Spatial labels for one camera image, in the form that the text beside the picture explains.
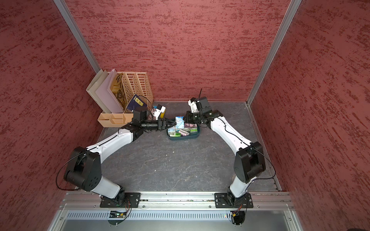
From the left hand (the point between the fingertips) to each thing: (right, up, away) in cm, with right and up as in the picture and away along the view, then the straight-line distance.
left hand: (173, 127), depth 79 cm
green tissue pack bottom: (+1, -7, +16) cm, 17 cm away
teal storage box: (+10, -8, +18) cm, 22 cm away
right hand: (+5, +3, +4) cm, 8 cm away
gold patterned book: (-42, +23, +22) cm, 53 cm away
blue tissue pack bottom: (+4, +2, +4) cm, 6 cm away
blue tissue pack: (-3, -4, +16) cm, 17 cm away
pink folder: (-47, +19, +14) cm, 52 cm away
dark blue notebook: (-31, +15, +27) cm, 44 cm away
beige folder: (-51, +32, +15) cm, 62 cm away
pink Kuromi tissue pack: (+10, -1, +20) cm, 22 cm away
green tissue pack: (+12, -4, +21) cm, 25 cm away
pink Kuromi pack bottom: (+5, -6, +17) cm, 18 cm away
